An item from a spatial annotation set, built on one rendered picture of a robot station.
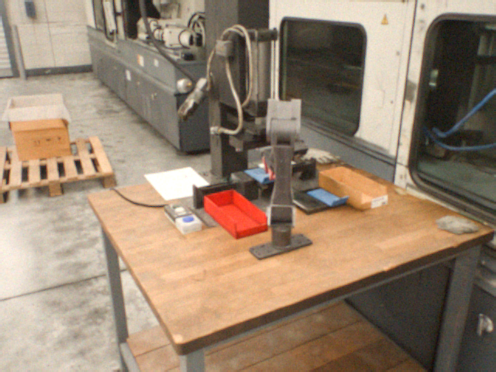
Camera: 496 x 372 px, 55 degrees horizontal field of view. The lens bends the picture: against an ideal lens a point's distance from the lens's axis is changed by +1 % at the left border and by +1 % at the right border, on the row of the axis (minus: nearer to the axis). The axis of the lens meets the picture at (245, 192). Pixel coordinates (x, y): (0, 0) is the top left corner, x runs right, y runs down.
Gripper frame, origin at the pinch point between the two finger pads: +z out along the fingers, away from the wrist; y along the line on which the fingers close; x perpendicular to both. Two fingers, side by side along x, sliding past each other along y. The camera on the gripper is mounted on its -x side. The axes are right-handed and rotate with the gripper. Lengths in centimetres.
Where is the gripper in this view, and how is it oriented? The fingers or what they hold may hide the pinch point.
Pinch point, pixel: (270, 175)
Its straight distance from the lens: 175.3
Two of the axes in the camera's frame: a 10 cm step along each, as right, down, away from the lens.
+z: -2.4, 6.3, 7.4
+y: -4.2, -7.5, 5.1
